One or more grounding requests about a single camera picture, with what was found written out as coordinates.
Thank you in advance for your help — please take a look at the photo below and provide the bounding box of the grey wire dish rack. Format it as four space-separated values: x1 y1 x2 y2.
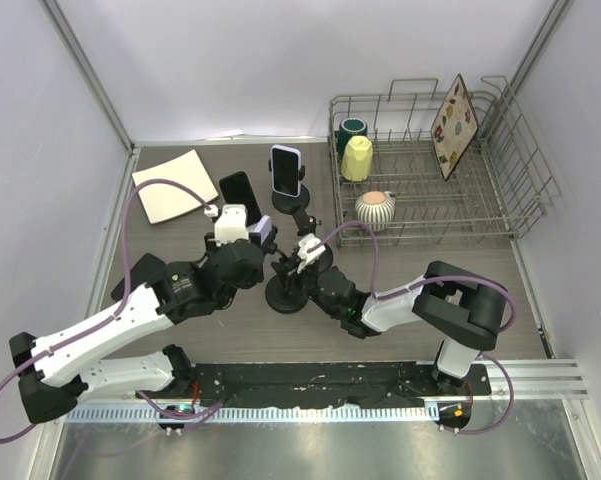
328 75 561 245

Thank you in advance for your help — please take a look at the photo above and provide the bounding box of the lilac-case phone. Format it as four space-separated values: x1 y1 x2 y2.
247 215 277 247
270 144 301 196

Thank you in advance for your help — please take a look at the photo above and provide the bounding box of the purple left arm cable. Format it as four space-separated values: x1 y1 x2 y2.
0 178 224 445

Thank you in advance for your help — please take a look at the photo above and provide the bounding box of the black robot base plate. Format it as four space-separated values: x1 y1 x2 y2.
147 361 492 410

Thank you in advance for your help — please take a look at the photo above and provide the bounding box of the white slotted cable duct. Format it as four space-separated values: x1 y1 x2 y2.
65 402 439 424

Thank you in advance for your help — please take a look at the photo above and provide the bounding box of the white square plate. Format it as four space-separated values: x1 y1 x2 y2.
132 150 219 224

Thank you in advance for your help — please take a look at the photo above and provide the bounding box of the black round-base phone stand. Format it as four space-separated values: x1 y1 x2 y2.
292 208 333 273

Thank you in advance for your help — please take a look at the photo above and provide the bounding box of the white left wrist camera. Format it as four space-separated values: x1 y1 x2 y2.
204 204 249 247

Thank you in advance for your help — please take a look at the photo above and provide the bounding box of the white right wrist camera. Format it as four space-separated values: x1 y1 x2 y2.
297 233 326 274

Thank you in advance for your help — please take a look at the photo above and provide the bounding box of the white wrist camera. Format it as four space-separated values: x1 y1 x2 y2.
297 233 326 274
204 204 249 247

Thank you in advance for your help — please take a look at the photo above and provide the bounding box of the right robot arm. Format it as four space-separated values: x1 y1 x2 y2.
309 261 517 395

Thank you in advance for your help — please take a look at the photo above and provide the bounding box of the striped white ceramic bowl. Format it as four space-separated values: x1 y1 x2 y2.
354 191 396 233

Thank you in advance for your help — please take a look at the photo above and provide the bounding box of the yellow faceted cup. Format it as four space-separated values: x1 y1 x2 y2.
341 136 373 182

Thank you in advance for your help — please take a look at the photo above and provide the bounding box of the dark green mug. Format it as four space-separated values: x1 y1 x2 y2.
337 117 368 149

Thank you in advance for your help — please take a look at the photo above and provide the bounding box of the floral square plate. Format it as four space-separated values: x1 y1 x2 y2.
430 74 479 181

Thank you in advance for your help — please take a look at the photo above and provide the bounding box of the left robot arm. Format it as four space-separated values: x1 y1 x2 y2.
9 234 275 424

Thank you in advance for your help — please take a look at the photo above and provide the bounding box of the black phone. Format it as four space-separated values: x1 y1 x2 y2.
219 171 262 226
110 253 166 302

